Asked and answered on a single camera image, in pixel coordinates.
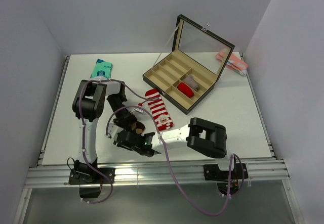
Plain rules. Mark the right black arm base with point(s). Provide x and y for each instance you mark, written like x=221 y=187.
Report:
x=239 y=174

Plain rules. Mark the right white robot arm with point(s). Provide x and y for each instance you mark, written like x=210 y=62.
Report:
x=205 y=137

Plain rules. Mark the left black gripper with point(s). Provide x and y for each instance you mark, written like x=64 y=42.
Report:
x=124 y=120

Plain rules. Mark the black compartment box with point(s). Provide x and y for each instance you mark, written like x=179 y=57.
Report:
x=192 y=53

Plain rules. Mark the brown argyle sock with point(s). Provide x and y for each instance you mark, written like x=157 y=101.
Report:
x=137 y=127

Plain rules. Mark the red rolled sock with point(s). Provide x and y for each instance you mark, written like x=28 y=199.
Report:
x=185 y=89

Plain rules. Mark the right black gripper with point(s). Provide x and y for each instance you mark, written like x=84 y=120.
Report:
x=121 y=145

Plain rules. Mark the red white striped santa sock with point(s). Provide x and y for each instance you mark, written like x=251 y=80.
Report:
x=158 y=110

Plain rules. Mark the pink sock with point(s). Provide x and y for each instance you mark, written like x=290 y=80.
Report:
x=233 y=63

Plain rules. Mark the teal green sock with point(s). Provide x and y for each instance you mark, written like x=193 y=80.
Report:
x=102 y=68

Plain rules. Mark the grey rolled sock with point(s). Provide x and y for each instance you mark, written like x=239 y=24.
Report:
x=191 y=82

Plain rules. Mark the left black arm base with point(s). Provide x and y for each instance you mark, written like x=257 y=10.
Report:
x=89 y=180

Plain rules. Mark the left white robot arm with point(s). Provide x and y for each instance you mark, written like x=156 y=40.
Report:
x=88 y=106

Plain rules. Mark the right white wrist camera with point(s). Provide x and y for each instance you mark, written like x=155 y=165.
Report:
x=113 y=131

